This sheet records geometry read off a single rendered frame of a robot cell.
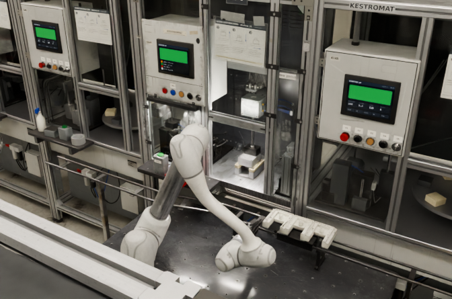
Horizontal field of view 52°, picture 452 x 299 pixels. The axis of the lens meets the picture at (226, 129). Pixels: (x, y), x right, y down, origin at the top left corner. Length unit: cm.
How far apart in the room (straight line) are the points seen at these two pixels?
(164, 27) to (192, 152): 91
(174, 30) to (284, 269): 142
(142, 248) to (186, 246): 42
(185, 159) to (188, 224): 90
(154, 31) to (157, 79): 29
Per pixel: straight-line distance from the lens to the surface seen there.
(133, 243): 232
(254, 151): 283
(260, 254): 215
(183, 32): 260
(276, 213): 260
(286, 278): 250
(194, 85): 265
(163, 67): 272
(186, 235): 276
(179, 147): 200
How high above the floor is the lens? 236
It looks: 25 degrees down
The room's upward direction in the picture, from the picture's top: straight up
